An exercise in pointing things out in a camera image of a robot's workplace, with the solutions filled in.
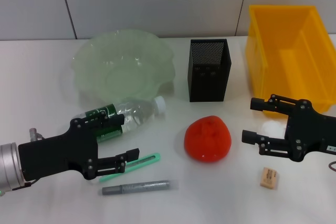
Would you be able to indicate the green glass fruit plate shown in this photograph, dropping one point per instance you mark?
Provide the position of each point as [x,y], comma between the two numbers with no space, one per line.
[118,64]

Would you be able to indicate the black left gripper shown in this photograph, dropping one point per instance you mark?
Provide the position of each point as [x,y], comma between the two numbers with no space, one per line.
[57,155]

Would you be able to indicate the clear green-label water bottle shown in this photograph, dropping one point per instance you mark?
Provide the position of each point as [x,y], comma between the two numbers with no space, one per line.
[136,111]

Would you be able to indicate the silver grey marker pen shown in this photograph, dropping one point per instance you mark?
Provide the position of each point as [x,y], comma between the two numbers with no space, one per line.
[141,186]

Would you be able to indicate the mint green utility knife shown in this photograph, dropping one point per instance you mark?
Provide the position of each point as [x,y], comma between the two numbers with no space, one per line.
[147,159]

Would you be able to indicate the beige eraser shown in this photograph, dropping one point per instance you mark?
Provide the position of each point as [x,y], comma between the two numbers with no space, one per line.
[269,178]

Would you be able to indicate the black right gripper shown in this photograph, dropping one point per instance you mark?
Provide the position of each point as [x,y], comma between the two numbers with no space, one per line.
[309,132]

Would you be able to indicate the black mesh pen holder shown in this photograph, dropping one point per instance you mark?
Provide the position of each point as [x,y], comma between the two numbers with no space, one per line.
[208,85]

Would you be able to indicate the white paper ball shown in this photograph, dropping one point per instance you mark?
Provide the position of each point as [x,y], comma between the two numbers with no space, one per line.
[273,128]

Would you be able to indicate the yellow plastic bin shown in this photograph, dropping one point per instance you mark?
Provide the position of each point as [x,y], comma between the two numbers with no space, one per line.
[288,58]

